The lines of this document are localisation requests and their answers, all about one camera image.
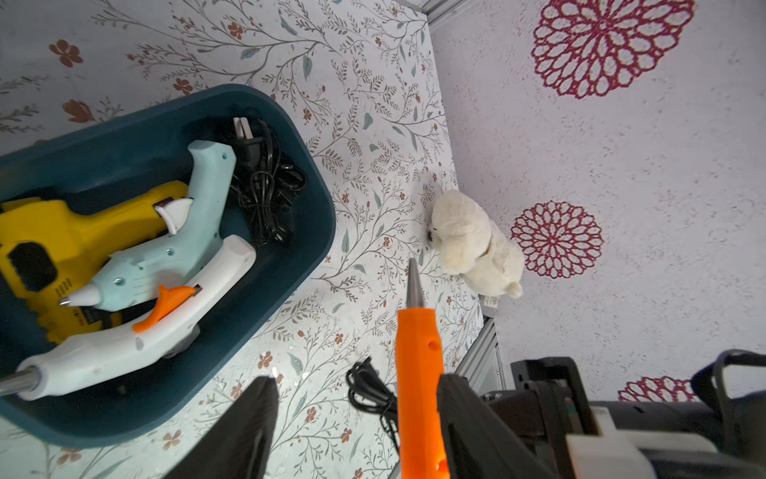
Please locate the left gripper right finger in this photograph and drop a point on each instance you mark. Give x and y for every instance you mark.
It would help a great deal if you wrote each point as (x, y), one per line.
(477, 442)

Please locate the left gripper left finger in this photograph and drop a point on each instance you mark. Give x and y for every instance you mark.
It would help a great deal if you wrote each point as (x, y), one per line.
(238, 445)

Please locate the orange glue gun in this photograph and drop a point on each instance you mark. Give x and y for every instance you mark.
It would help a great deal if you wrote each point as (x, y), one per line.
(410, 415)

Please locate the white glue gun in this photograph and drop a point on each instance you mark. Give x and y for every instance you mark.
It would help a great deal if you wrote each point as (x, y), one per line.
(82, 361)

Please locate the mint green glue gun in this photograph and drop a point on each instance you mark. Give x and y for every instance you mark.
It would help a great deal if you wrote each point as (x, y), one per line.
(245, 162)

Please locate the yellow glue gun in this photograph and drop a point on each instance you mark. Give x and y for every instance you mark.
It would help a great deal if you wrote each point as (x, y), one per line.
(48, 251)

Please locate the dark teal storage box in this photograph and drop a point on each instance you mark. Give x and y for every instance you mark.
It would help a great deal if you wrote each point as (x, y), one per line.
(104, 165)

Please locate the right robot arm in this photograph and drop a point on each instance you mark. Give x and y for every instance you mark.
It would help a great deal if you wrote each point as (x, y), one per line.
(547, 428)

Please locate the white plush toy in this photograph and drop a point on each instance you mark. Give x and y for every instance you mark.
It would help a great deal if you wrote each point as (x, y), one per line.
(470, 245)

